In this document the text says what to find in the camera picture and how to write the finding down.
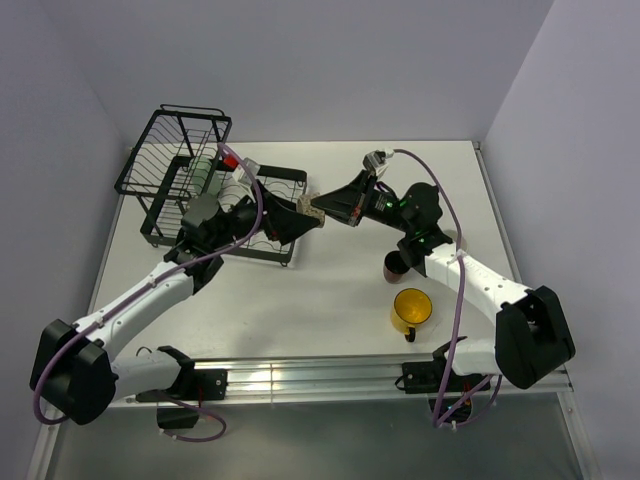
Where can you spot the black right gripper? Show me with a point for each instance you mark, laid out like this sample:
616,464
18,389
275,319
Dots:
345,203

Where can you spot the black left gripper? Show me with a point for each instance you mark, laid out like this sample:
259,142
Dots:
282,222

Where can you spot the speckled beige cup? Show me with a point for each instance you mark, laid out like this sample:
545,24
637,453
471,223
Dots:
304,206

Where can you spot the dark maroon mug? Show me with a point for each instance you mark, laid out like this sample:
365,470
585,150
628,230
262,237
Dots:
394,267

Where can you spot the pale green cup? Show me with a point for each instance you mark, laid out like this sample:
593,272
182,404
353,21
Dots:
203,177

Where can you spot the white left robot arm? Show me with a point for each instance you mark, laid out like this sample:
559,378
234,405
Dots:
76,368

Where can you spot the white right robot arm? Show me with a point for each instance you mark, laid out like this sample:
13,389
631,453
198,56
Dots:
531,335

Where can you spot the yellow mug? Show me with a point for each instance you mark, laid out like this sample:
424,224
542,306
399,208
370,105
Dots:
411,308

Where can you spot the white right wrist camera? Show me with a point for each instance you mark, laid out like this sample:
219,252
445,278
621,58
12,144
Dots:
377,162

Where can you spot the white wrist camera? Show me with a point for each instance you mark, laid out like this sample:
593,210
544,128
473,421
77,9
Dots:
242,175
377,162

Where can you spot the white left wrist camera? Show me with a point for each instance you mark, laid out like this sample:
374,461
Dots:
242,175

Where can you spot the black wire dish rack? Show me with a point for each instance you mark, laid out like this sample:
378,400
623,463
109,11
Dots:
158,175

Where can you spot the aluminium mounting rail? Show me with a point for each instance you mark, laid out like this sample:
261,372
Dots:
311,379

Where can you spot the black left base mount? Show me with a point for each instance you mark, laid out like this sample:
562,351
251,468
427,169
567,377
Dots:
201,385

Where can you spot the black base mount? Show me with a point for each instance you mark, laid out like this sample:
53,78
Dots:
420,377
201,385

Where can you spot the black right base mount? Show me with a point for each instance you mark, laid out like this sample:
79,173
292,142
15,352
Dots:
420,377

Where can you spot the black box under rail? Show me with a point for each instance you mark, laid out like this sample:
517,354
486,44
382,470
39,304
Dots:
174,418

